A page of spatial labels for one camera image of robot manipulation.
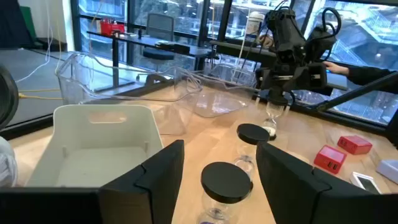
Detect red wall charger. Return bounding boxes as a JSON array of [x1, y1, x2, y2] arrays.
[[313, 144, 348, 175], [337, 135, 373, 156]]

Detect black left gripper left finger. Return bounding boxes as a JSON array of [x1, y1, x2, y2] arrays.
[[0, 139, 186, 224]]

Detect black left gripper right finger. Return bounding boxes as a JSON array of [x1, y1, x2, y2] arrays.
[[256, 141, 398, 224]]

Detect red desk box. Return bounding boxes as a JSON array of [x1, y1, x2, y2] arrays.
[[99, 19, 126, 37]]

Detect lavender wall charger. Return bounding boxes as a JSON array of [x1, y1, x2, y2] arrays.
[[375, 159, 398, 185]]

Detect clear plastic bin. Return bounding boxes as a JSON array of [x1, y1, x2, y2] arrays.
[[174, 63, 259, 119], [55, 51, 203, 137]]

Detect person's hand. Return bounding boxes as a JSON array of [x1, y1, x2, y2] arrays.
[[322, 60, 351, 77]]

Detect black diagonal support bar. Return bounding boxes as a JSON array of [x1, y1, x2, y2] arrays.
[[310, 70, 398, 113]]

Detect yellow floor cable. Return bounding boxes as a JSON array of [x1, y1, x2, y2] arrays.
[[17, 88, 65, 101]]

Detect white sand hourglass black caps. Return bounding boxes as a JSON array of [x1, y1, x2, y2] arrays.
[[262, 89, 289, 141]]

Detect red sand hourglass black caps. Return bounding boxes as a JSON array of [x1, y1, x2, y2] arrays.
[[197, 161, 254, 224]]

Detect blue sand hourglass black caps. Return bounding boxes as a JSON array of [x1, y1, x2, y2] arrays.
[[233, 123, 271, 183]]

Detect white jar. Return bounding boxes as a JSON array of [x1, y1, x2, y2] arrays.
[[246, 11, 266, 35]]

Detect grey office chair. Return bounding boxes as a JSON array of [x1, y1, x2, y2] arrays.
[[142, 12, 175, 86]]

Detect white plastic storage bin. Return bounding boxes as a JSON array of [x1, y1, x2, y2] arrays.
[[26, 104, 164, 188]]

